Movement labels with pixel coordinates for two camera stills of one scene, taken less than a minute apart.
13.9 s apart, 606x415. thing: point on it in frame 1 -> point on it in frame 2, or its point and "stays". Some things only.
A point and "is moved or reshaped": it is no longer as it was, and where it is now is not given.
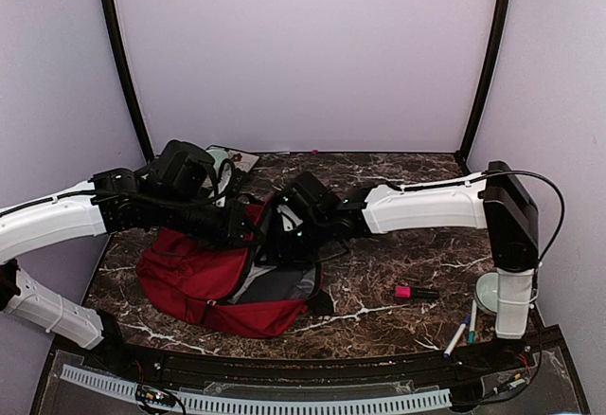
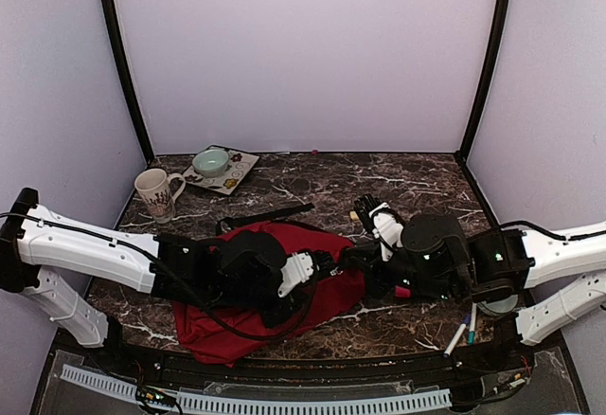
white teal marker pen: [472, 333] stays
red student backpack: [223, 287] is moved or reshaped
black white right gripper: [277, 249] -> [369, 261]
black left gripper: [237, 219] -> [275, 317]
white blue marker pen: [450, 348] stays
